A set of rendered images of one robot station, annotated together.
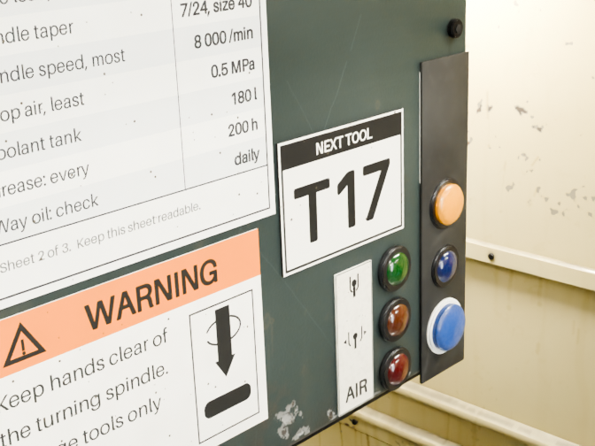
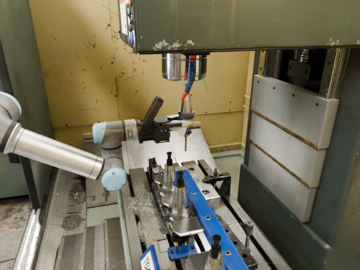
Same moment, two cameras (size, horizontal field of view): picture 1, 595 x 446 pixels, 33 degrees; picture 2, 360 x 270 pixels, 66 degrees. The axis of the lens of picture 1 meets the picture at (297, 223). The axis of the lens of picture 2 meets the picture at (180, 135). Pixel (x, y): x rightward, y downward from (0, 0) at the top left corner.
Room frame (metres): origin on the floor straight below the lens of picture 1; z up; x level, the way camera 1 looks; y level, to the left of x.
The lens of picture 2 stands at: (0.98, -0.61, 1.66)
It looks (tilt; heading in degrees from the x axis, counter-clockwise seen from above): 23 degrees down; 119
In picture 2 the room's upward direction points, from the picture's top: straight up
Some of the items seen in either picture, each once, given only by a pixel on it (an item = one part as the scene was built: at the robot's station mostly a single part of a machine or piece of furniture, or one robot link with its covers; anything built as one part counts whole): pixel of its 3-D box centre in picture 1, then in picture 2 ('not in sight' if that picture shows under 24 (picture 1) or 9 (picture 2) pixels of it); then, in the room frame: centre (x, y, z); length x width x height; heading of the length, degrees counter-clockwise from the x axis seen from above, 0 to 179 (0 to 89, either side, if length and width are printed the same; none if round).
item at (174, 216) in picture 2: not in sight; (180, 211); (0.71, -0.11, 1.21); 0.06 x 0.06 x 0.03
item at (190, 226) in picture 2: not in sight; (186, 226); (0.74, -0.15, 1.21); 0.07 x 0.05 x 0.01; 45
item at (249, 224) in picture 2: not in sight; (248, 235); (0.82, 0.17, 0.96); 0.03 x 0.03 x 0.13
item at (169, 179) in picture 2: not in sight; (169, 174); (0.63, -0.03, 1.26); 0.04 x 0.04 x 0.07
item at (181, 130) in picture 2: not in sight; (182, 128); (0.52, 0.23, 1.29); 0.09 x 0.03 x 0.06; 32
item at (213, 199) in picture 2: not in sight; (183, 187); (0.48, 0.32, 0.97); 0.29 x 0.23 x 0.05; 135
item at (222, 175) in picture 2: not in sight; (216, 182); (0.60, 0.42, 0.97); 0.13 x 0.03 x 0.15; 45
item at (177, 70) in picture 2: not in sight; (184, 60); (0.51, 0.27, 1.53); 0.16 x 0.16 x 0.12
